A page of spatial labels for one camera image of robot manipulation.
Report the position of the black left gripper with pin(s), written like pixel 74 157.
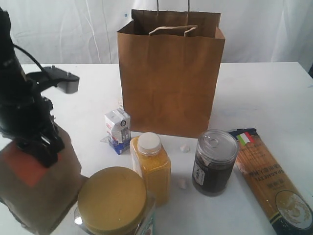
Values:
pixel 25 116

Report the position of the brown and red snack pouch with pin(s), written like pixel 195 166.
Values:
pixel 39 198

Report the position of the clear jar with gold lid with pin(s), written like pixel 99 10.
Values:
pixel 115 201

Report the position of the yellow millet bottle white cap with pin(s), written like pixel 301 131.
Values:
pixel 152 163

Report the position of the brown paper bag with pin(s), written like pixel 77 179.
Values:
pixel 169 64

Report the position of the dark jar with metal lid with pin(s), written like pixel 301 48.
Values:
pixel 215 157

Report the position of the small white milk carton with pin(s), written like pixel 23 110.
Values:
pixel 117 124

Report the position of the white curtain backdrop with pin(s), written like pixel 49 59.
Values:
pixel 85 31

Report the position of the white paper ball upper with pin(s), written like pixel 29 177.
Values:
pixel 185 148

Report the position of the white paper ball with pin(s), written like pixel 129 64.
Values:
pixel 185 148
pixel 182 184

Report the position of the white paper ball lower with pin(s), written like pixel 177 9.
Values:
pixel 182 184

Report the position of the spaghetti packet with Italian flag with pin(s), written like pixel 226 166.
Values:
pixel 285 208

